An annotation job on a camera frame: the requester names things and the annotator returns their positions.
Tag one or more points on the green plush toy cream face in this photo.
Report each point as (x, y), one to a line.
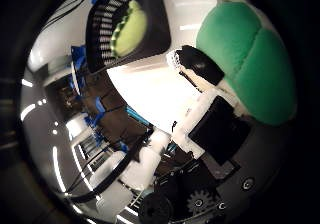
(250, 60)

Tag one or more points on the light green plush toy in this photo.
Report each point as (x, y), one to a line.
(131, 30)

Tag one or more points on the black slotted plastic container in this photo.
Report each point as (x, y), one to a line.
(156, 24)

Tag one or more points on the blue striped black rack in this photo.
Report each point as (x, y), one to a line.
(136, 115)

